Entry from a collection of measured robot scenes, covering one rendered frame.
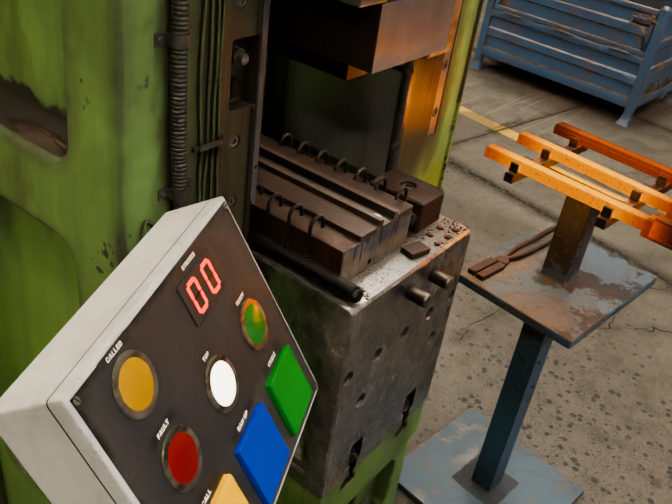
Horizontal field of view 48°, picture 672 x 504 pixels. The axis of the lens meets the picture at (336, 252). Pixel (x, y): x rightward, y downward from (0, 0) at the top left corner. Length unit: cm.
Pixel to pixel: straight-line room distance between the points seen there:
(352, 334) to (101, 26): 59
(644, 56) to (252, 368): 427
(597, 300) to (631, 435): 91
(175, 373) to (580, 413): 198
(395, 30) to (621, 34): 395
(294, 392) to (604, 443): 172
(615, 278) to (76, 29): 130
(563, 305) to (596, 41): 348
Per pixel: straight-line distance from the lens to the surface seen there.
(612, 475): 240
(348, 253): 118
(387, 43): 105
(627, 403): 267
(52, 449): 63
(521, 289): 167
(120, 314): 67
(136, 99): 94
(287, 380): 86
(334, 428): 133
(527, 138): 170
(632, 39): 494
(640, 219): 148
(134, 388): 64
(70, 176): 105
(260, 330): 83
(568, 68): 512
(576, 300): 169
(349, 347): 120
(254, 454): 78
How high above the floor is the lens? 161
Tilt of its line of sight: 33 degrees down
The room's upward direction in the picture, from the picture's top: 9 degrees clockwise
